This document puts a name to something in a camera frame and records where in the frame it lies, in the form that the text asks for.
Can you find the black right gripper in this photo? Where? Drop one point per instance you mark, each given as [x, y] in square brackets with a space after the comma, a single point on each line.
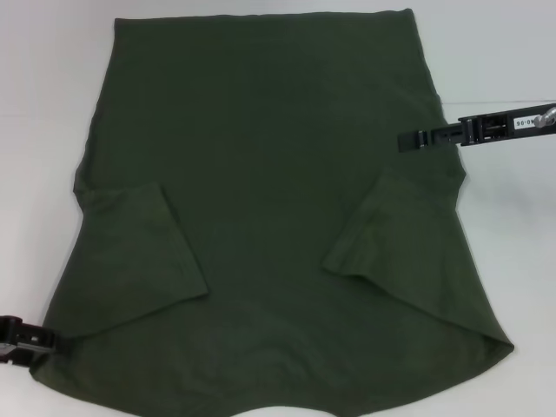
[512, 123]

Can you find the dark green shirt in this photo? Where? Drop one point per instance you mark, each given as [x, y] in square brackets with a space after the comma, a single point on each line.
[269, 152]

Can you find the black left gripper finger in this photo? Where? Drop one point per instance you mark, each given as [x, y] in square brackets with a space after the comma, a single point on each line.
[39, 336]
[15, 354]

